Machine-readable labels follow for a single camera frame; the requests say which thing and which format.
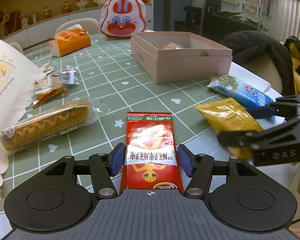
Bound yellow snack packet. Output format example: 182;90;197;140
194;97;265;160

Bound red snack packet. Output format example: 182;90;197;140
120;112;184;193

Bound blue seaweed snack packet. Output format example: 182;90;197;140
208;75;273;108

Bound long bread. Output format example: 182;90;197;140
0;97;110;154

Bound beige chair with jacket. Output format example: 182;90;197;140
242;53;287;94

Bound black jacket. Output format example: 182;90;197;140
221;30;296;96

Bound green checkered tablecloth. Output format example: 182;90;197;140
2;34;229;196

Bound small silver snack packets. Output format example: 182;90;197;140
53;66;79;85

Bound small red orange packet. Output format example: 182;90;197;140
32;74;68;109

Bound black fish tank stand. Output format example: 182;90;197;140
174;0;271;40

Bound pink cardboard box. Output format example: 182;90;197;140
130;31;232;83

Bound wrapped biscuit in box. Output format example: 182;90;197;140
163;42;184;50

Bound orange tissue box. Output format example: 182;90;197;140
49;27;91;57

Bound beige chair far middle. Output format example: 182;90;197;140
55;18;100;35

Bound large cream paper bag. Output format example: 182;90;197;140
0;40;44;202

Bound red white bunny bag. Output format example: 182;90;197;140
100;0;147;38

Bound beige chair far left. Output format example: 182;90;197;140
9;42;24;55

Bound wooden shelf cabinet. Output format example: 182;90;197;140
0;0;153;49

